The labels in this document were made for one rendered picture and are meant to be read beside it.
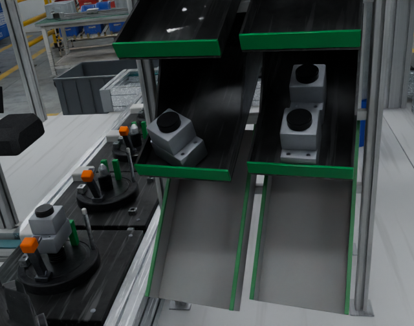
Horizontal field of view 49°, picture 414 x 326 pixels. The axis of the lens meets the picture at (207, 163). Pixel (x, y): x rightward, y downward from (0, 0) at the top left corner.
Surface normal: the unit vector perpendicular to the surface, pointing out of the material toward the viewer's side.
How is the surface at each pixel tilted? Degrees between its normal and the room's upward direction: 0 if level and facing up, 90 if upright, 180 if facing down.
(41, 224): 90
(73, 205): 0
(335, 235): 45
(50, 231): 90
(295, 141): 115
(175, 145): 102
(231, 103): 25
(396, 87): 90
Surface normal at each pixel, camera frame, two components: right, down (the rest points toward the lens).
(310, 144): -0.24, 0.77
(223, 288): -0.29, -0.33
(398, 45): -0.14, 0.44
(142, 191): -0.09, -0.90
